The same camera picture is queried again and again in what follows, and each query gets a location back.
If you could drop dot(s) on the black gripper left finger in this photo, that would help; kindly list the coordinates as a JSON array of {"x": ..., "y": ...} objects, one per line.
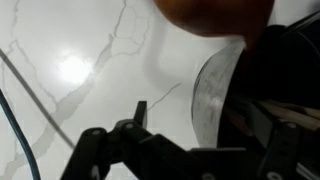
[{"x": 96, "y": 150}]

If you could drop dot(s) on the silver utensil holder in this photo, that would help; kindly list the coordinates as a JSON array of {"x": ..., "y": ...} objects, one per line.
[{"x": 210, "y": 100}]

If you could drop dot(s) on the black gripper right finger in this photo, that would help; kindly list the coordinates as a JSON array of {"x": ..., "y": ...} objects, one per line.
[{"x": 281, "y": 150}]

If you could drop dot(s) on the wide wooden spatula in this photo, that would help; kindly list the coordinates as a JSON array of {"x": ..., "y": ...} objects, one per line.
[{"x": 296, "y": 115}]

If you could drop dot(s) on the glossy brown wooden spoon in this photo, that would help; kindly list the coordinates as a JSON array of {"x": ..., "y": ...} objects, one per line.
[{"x": 213, "y": 16}]

